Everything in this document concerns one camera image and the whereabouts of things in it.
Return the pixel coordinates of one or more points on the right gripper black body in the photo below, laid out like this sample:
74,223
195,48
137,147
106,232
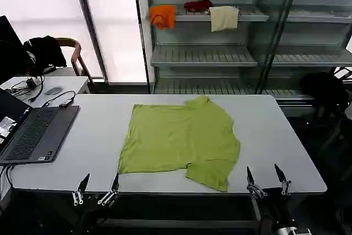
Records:
273,207

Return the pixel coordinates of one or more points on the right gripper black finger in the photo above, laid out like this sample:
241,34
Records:
250,180
281,175

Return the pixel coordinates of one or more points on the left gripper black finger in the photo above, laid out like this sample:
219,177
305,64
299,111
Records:
82,185
114,186

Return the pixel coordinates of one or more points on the lime green t-shirt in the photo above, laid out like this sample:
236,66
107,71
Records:
178,138

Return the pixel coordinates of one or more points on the dark grey laptop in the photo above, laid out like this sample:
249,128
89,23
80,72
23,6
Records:
35,133

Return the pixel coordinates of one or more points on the black office chair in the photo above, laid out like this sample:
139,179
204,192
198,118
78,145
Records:
327,100

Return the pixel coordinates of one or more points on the grey computer mouse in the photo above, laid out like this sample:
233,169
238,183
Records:
52,90

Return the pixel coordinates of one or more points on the small white side table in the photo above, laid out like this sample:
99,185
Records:
49,85

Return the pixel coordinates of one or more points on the brown wooden chair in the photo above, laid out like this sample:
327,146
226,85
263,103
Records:
73,53

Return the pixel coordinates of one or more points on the black jacket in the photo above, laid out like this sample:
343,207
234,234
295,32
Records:
45,53

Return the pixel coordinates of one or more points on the grey metal shelf with cloths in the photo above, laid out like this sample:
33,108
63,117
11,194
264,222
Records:
220,34

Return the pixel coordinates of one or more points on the black monitor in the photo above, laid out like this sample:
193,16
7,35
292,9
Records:
11,50

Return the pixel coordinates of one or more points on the grey window frame post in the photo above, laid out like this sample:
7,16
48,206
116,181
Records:
89,26

